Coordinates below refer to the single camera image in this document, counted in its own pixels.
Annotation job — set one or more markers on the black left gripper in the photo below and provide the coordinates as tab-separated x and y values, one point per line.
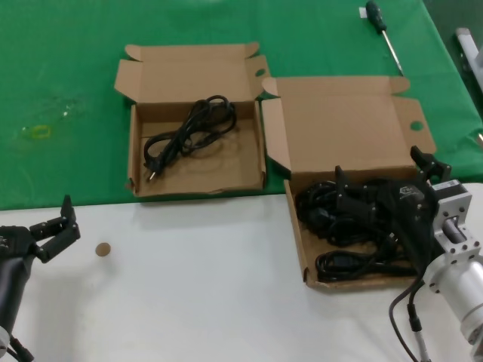
15	264

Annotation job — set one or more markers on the small white yellow object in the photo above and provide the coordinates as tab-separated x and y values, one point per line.
480	137

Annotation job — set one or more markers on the open brown cardboard box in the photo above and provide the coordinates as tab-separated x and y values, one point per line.
196	173
339	124

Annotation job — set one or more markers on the round brown cardboard disc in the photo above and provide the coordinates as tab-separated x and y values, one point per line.
102	249

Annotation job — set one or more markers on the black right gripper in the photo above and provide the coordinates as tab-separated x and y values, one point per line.
409	215

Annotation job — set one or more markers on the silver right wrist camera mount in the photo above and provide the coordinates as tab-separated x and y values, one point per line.
453	203

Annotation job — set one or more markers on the green table cloth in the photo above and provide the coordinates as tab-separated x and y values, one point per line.
75	56

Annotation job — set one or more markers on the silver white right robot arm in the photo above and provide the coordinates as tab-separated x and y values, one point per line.
453	286

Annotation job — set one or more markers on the small white paper tag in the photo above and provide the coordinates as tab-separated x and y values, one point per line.
362	13

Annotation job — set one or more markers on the grey aluminium profile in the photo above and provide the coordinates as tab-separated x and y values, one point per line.
466	43

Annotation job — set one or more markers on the clear wrinkled tape patch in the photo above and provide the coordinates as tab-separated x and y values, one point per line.
71	107

